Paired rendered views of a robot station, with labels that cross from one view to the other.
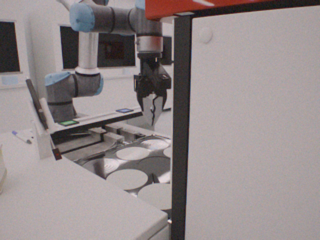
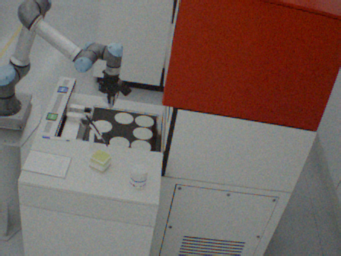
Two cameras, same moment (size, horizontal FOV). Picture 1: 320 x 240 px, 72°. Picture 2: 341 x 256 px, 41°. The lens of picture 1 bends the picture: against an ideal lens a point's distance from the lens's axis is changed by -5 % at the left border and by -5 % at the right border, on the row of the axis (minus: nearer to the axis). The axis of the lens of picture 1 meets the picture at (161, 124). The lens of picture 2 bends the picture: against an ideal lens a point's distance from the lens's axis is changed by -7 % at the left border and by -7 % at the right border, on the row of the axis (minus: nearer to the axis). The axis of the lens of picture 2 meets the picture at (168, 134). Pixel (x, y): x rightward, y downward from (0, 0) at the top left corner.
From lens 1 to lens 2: 204 cm
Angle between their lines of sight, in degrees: 45
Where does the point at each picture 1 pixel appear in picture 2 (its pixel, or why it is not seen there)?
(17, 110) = not seen: outside the picture
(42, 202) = (126, 162)
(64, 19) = not seen: outside the picture
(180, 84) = (172, 122)
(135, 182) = (125, 143)
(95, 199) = (139, 155)
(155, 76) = (123, 89)
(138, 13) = (113, 57)
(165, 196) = (143, 146)
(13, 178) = not seen: hidden behind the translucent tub
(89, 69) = (26, 60)
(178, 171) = (168, 141)
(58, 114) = (12, 104)
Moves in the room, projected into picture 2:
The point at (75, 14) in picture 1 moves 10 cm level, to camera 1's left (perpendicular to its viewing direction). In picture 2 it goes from (85, 67) to (67, 72)
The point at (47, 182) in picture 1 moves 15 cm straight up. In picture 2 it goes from (115, 156) to (118, 130)
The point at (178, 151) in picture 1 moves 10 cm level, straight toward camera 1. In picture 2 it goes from (169, 136) to (182, 149)
